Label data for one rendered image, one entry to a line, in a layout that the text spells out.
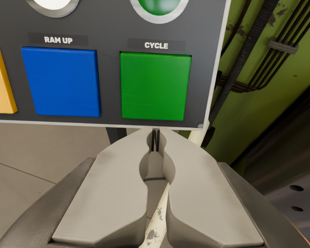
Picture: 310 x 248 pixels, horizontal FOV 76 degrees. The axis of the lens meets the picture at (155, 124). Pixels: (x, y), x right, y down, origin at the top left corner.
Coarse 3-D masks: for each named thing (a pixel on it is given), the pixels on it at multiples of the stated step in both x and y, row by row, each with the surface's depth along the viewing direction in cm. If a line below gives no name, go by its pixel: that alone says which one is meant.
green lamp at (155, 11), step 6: (138, 0) 19; (144, 0) 18; (150, 0) 18; (156, 0) 18; (162, 0) 18; (168, 0) 18; (174, 0) 19; (180, 0) 19; (144, 6) 19; (150, 6) 19; (156, 6) 19; (162, 6) 19; (168, 6) 19; (174, 6) 19; (150, 12) 19; (156, 12) 19; (162, 12) 19; (168, 12) 19
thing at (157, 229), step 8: (208, 120) 66; (192, 136) 62; (200, 136) 62; (200, 144) 62; (168, 184) 54; (160, 200) 52; (160, 208) 50; (160, 216) 49; (152, 224) 48; (160, 224) 48; (152, 232) 47; (160, 232) 47; (144, 240) 47; (152, 240) 46; (160, 240) 47
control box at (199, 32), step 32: (0, 0) 19; (32, 0) 18; (96, 0) 19; (128, 0) 19; (192, 0) 19; (224, 0) 19; (0, 32) 20; (32, 32) 20; (64, 32) 20; (96, 32) 20; (128, 32) 20; (160, 32) 20; (192, 32) 20; (224, 32) 20; (192, 64) 22; (192, 96) 23; (192, 128) 25
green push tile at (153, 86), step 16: (128, 64) 21; (144, 64) 21; (160, 64) 21; (176, 64) 21; (128, 80) 22; (144, 80) 22; (160, 80) 22; (176, 80) 22; (128, 96) 22; (144, 96) 22; (160, 96) 22; (176, 96) 22; (128, 112) 23; (144, 112) 23; (160, 112) 23; (176, 112) 23
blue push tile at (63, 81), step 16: (32, 48) 20; (48, 48) 20; (64, 48) 21; (32, 64) 21; (48, 64) 21; (64, 64) 21; (80, 64) 21; (96, 64) 21; (32, 80) 21; (48, 80) 21; (64, 80) 21; (80, 80) 21; (96, 80) 22; (32, 96) 22; (48, 96) 22; (64, 96) 22; (80, 96) 22; (96, 96) 22; (48, 112) 23; (64, 112) 23; (80, 112) 23; (96, 112) 23
